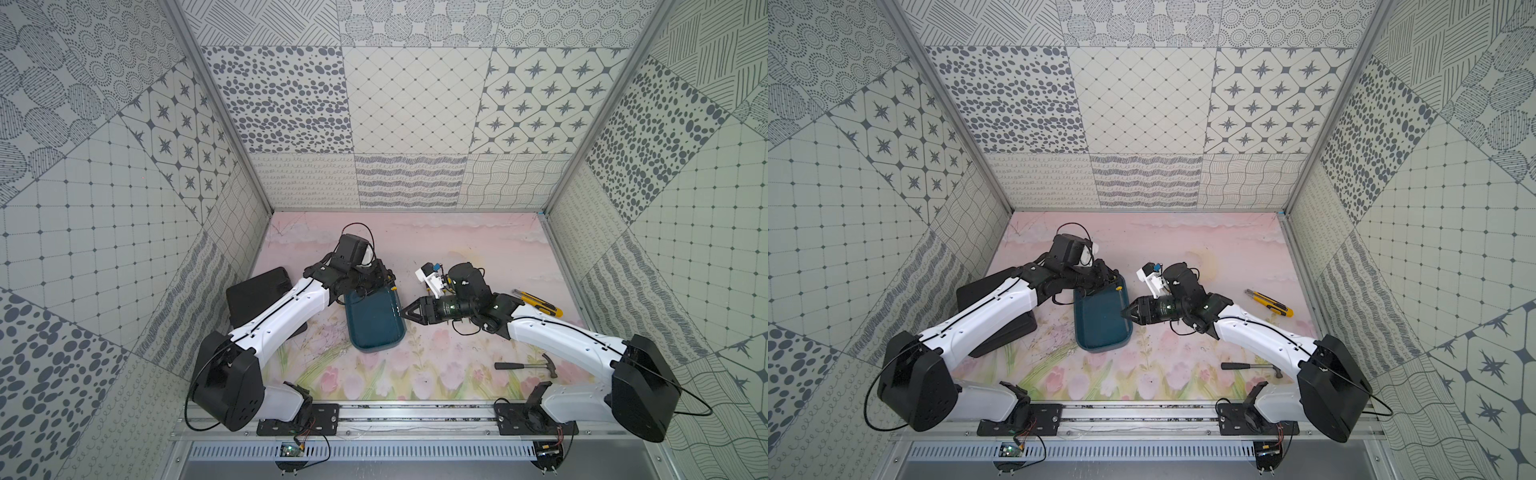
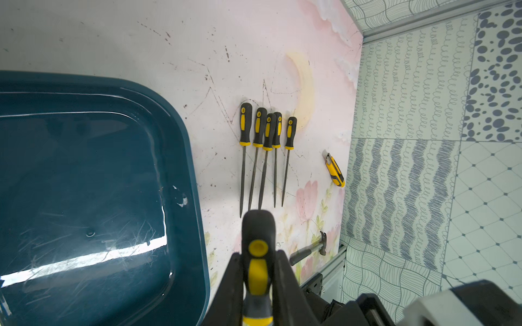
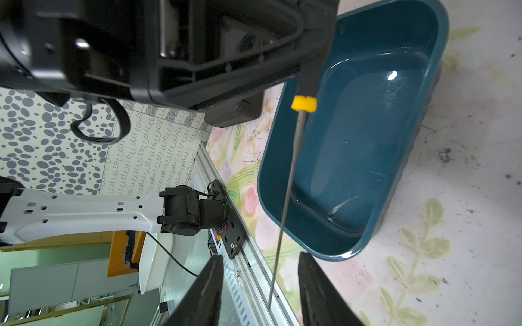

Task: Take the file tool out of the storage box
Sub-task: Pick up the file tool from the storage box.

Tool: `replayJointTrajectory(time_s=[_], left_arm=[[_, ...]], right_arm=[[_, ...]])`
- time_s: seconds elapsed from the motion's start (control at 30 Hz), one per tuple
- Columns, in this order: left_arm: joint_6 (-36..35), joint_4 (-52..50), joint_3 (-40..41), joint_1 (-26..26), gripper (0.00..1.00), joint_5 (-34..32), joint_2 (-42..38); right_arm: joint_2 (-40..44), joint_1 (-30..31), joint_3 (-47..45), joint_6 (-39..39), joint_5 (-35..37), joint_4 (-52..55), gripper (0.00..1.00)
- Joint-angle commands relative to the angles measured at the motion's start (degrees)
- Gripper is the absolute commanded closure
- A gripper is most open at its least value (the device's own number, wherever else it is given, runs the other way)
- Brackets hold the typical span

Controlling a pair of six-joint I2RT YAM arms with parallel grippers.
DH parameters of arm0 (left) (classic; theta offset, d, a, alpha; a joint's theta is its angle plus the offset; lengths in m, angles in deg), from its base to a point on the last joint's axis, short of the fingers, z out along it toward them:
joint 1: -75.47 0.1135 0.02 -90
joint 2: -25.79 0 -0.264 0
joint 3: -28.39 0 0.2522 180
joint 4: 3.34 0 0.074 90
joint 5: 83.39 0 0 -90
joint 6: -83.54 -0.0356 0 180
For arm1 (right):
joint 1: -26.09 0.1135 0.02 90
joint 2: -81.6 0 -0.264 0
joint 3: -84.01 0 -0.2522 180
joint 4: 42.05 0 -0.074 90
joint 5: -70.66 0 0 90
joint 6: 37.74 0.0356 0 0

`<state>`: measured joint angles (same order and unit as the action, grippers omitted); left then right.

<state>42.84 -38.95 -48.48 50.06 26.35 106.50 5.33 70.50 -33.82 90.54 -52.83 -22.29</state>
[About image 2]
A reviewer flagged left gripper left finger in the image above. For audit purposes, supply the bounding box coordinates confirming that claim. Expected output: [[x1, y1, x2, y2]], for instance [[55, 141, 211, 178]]
[[201, 253, 243, 326]]

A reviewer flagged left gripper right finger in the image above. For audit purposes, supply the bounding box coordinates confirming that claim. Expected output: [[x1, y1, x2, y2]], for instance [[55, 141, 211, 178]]
[[273, 250, 319, 325]]

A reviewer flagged file tool black yellow handle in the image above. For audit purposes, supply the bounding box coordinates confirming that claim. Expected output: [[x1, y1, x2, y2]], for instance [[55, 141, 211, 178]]
[[248, 107, 267, 211]]

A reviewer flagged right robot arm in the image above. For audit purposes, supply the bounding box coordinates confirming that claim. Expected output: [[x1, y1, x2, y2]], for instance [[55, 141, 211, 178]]
[[321, 280, 521, 325]]

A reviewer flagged teal plastic storage box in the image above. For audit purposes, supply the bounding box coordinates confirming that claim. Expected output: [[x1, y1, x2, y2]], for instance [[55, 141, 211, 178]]
[[1, 71, 210, 325]]

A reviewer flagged yellow utility knife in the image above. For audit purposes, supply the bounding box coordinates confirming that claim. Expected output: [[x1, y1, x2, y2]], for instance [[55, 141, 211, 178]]
[[325, 153, 345, 188]]

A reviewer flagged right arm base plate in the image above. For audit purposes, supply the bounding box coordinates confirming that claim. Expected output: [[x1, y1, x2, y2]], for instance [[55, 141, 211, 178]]
[[301, 273, 323, 297]]

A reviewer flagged claw hammer black handle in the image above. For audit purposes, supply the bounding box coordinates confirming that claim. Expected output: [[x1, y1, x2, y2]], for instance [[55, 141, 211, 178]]
[[289, 232, 327, 266]]

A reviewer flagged aluminium mounting rail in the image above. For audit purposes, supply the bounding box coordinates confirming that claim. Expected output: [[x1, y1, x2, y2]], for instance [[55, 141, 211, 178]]
[[317, 244, 347, 302]]

